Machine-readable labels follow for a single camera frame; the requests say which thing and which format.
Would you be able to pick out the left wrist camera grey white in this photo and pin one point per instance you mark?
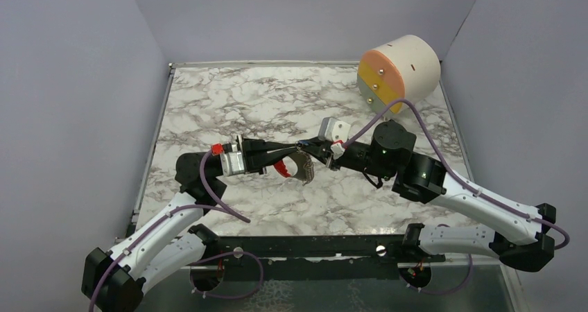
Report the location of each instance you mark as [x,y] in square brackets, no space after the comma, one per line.
[232,157]

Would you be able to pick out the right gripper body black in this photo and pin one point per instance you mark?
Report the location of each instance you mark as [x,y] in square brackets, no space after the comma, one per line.
[358,157]

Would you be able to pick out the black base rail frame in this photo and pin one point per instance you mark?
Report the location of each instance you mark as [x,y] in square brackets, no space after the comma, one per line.
[214,260]

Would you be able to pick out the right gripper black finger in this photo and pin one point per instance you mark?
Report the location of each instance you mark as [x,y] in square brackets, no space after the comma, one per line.
[316,142]
[320,153]

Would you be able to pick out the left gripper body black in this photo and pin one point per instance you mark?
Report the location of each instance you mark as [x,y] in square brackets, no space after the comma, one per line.
[249,157]

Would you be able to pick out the round cream drawer cabinet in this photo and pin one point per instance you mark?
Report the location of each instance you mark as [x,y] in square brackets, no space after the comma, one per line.
[406,67]

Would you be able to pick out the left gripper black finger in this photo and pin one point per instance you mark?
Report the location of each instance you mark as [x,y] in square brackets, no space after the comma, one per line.
[273,157]
[268,146]

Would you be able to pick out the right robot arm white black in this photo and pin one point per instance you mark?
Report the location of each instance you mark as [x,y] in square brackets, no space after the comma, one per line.
[509,231]

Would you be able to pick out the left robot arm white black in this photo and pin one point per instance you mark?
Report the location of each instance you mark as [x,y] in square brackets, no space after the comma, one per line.
[117,279]

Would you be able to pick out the silver red wristlet keychain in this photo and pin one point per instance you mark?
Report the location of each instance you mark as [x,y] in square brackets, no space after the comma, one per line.
[297,166]

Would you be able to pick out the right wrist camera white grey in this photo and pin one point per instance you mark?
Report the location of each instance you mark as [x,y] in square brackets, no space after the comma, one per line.
[335,132]

